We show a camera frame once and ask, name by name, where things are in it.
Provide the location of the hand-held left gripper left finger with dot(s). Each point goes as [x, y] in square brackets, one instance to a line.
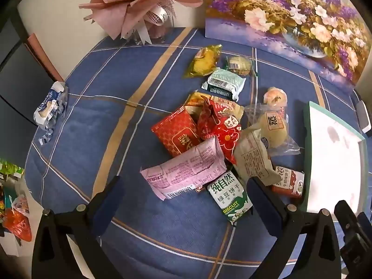
[109, 206]

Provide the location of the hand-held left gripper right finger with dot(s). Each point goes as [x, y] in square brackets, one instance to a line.
[263, 206]

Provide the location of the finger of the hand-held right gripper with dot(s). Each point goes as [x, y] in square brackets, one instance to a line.
[347, 218]
[366, 225]

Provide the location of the green white biscuit packet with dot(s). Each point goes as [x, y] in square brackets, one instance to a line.
[231, 197]

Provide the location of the brown white biscuit packet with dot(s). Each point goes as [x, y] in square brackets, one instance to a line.
[289, 183]

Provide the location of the cream white snack packet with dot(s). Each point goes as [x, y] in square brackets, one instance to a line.
[252, 157]

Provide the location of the white tray with green rim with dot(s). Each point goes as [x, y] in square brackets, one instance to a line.
[334, 165]

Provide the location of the clear pale bun packet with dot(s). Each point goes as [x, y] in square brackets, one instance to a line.
[274, 130]

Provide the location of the red flower snack packet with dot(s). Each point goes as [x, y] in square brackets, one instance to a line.
[223, 130]

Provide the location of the pink snack packet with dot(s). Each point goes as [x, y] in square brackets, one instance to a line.
[186, 165]

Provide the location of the red patterned snack packet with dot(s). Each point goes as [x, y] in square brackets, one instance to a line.
[174, 133]

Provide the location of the beige orange snack packet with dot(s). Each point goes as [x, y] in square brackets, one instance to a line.
[229, 107]

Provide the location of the peach round pastry packet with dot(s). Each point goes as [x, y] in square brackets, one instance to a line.
[275, 96]

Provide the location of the mint green snack packet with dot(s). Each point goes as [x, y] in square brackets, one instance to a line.
[225, 84]

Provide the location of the clear round biscuit packet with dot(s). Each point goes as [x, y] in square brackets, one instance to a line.
[239, 65]

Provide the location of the yellow snack packet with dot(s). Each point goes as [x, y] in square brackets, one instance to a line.
[203, 62]

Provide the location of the blue plaid tablecloth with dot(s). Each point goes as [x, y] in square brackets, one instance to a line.
[87, 122]

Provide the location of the orange plastic bag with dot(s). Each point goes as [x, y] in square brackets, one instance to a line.
[17, 223]

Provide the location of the white box device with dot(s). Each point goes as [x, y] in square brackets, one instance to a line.
[364, 117]

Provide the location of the green snack bags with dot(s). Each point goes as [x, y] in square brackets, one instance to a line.
[10, 170]

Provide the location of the crumpled blue white packet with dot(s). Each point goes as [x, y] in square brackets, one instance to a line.
[49, 107]

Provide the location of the black panel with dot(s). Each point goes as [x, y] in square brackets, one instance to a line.
[17, 87]

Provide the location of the brown board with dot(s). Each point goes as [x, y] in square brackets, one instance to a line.
[43, 55]

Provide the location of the clear glass vase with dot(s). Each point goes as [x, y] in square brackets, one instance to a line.
[159, 33]

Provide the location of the flower painting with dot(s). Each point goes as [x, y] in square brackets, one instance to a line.
[290, 14]

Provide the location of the pink flower bouquet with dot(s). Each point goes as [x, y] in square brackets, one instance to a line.
[128, 3]

